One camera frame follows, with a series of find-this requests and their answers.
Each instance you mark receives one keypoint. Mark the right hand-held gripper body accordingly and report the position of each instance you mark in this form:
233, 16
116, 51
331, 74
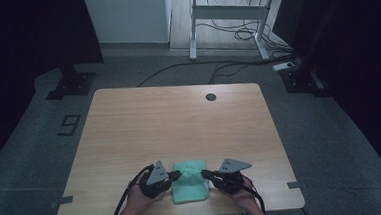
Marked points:
231, 181

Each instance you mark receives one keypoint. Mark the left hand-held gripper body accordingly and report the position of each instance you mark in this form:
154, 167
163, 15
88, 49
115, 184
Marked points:
156, 179

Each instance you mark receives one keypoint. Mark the green cloth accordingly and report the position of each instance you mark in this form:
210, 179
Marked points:
190, 189

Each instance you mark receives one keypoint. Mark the person's right hand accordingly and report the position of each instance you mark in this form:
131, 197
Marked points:
246, 199

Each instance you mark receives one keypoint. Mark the person's left hand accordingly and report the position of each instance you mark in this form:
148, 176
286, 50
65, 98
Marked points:
137, 202

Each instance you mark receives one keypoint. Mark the grey tape strip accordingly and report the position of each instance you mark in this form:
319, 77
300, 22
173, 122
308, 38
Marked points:
64, 200
295, 184

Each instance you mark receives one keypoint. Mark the black tape floor mark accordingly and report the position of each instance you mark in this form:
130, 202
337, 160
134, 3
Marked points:
70, 125

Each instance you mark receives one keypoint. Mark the black stand base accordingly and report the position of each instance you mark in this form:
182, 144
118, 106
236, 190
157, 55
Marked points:
298, 81
72, 84

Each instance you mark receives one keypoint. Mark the white power strip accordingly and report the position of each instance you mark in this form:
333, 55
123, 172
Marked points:
282, 66

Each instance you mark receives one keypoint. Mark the dark curtain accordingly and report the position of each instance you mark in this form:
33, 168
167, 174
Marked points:
359, 60
15, 64

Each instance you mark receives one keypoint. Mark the white metal desk frame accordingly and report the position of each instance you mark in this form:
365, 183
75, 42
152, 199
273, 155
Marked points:
229, 12

